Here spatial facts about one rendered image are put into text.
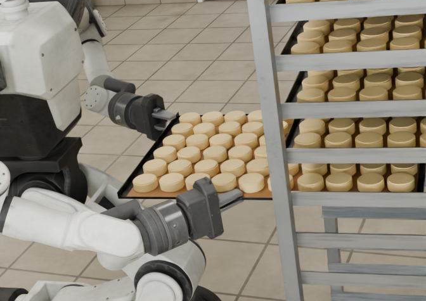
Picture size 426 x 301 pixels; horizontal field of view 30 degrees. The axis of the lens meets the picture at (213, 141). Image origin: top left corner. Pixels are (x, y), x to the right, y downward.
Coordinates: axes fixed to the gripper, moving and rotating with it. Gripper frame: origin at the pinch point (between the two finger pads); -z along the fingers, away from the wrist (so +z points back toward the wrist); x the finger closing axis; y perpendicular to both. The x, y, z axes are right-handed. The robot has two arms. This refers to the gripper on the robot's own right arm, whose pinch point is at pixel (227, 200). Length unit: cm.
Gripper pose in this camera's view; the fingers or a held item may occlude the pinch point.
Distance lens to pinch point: 154.0
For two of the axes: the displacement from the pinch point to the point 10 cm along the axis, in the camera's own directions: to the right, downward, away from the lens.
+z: -8.6, 3.3, -3.9
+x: -1.5, -9.0, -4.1
